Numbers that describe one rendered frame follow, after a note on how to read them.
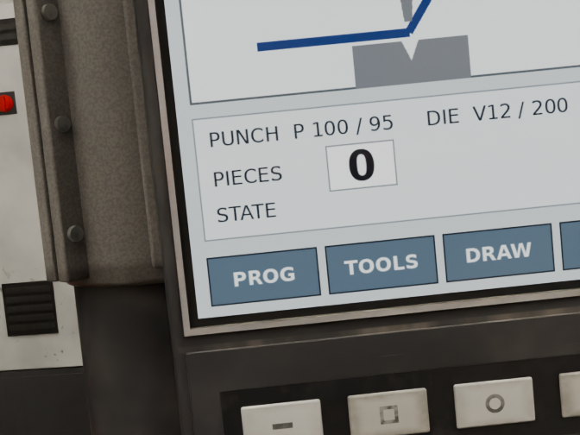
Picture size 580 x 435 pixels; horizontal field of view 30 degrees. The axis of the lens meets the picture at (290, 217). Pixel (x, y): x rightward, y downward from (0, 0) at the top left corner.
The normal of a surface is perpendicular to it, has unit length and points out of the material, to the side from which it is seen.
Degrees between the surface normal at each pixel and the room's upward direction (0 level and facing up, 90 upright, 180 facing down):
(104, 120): 90
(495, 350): 90
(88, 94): 90
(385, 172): 90
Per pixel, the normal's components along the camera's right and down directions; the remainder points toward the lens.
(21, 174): -0.15, 0.11
